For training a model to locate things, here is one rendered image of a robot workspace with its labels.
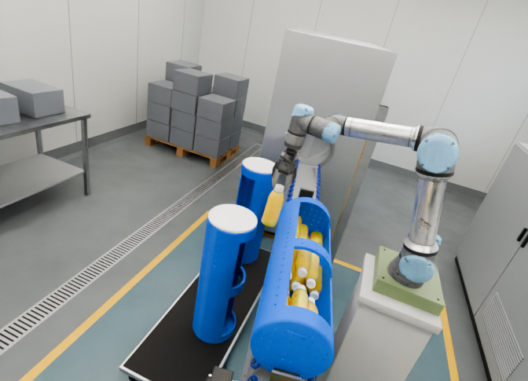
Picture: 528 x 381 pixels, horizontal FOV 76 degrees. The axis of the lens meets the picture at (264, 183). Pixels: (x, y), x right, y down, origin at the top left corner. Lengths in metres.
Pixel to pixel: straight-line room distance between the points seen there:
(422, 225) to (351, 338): 0.64
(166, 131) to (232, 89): 1.14
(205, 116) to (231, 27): 2.41
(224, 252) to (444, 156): 1.19
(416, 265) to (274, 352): 0.58
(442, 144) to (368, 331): 0.85
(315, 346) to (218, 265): 0.88
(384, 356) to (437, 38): 5.08
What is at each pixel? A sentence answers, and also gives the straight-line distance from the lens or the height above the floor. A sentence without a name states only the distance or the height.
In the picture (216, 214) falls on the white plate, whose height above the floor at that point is 1.04.
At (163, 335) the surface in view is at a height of 0.15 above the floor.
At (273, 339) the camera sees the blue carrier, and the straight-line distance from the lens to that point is 1.24.
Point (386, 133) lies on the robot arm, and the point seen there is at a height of 1.77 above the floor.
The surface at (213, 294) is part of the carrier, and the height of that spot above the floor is 0.58.
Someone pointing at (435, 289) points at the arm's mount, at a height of 1.21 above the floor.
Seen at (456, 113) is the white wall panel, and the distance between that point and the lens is 6.23.
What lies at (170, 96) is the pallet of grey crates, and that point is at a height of 0.83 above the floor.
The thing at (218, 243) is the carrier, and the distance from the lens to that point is 1.86.
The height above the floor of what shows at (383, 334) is 1.00.
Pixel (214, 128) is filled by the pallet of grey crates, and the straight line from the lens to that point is 4.68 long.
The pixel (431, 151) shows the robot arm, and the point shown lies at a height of 1.79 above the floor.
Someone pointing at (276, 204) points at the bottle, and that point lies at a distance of 1.42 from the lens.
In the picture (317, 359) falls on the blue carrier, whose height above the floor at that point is 1.09.
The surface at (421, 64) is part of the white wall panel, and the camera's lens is 6.07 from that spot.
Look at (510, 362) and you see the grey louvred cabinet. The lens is 3.04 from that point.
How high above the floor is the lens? 2.07
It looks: 26 degrees down
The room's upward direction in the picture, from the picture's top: 12 degrees clockwise
